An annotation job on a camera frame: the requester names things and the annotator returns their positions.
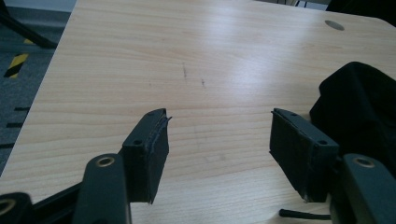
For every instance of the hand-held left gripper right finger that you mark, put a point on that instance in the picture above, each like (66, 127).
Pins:
(299, 152)

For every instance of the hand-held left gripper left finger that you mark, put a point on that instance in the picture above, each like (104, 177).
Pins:
(146, 161)

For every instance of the black cloth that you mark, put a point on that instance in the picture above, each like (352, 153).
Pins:
(358, 109)

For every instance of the yellow black hazard tape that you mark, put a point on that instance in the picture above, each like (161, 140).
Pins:
(16, 64)

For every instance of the black stand leg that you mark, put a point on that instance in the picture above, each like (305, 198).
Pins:
(21, 29)

